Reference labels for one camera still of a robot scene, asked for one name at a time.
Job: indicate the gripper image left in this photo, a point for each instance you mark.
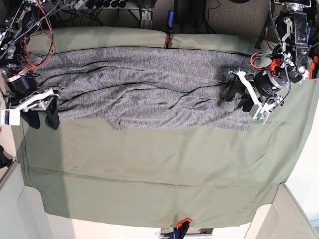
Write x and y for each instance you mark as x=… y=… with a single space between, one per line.
x=26 y=99

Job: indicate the grey long-sleeve T-shirt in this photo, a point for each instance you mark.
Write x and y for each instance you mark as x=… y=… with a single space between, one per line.
x=137 y=87

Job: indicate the orange black clamp centre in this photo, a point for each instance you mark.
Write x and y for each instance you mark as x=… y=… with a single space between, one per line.
x=168 y=41

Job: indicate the metal table bracket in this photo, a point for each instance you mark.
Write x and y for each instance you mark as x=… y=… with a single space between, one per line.
x=146 y=21

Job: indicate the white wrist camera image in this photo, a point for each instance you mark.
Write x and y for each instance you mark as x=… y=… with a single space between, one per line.
x=259 y=114
x=10 y=117

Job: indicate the white power strip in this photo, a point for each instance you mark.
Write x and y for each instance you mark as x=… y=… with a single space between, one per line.
x=74 y=4

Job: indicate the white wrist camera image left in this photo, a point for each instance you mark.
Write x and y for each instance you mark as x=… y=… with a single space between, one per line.
x=10 y=117

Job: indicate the orange black clamp bottom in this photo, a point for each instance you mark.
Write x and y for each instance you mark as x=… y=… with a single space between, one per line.
x=180 y=230

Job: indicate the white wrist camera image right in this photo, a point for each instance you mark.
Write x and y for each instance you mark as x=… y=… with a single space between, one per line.
x=259 y=114

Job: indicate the green table cloth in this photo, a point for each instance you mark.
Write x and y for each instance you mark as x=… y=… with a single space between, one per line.
x=155 y=177

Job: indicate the orange black clamp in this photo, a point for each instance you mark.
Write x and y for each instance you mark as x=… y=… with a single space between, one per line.
x=180 y=230
x=314 y=68
x=168 y=41

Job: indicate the orange black clamp right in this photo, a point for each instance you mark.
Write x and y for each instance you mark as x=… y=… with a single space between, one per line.
x=314 y=68

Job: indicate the blue clamp handle centre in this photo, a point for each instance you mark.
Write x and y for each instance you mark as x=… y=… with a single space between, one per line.
x=170 y=17

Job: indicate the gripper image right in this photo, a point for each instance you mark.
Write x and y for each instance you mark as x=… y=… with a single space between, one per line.
x=254 y=89

